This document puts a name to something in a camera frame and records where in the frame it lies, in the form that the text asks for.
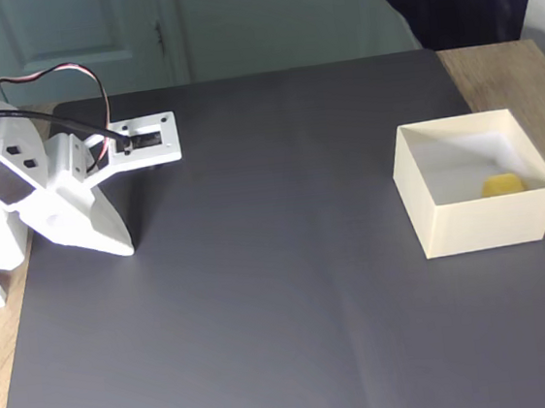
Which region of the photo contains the red white black servo cable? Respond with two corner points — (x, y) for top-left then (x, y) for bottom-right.
(0, 57), (119, 184)

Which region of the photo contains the white open cardboard box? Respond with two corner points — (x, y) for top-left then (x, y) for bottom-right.
(387, 105), (545, 264)

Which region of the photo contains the yellow cube block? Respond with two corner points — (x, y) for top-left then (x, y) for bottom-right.
(478, 171), (529, 199)

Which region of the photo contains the pale teal door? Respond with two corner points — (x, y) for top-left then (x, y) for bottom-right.
(0, 0), (196, 110)

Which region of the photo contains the dark grey table mat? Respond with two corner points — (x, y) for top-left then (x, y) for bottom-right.
(0, 36), (545, 408)

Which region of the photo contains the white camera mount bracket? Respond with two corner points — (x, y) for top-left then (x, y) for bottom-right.
(79, 110), (186, 186)

